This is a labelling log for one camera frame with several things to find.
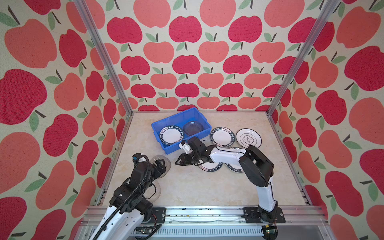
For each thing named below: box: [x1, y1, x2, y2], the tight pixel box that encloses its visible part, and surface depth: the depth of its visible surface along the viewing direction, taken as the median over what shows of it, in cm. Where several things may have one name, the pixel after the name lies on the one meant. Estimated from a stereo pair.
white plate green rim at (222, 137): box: [210, 126, 236, 148], surface depth 107 cm
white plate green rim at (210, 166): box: [198, 162, 223, 172], surface depth 92 cm
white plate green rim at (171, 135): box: [159, 125, 184, 146], surface depth 107 cm
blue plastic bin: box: [151, 111, 184, 154], surface depth 107 cm
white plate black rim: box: [235, 128, 262, 148], surface depth 106 cm
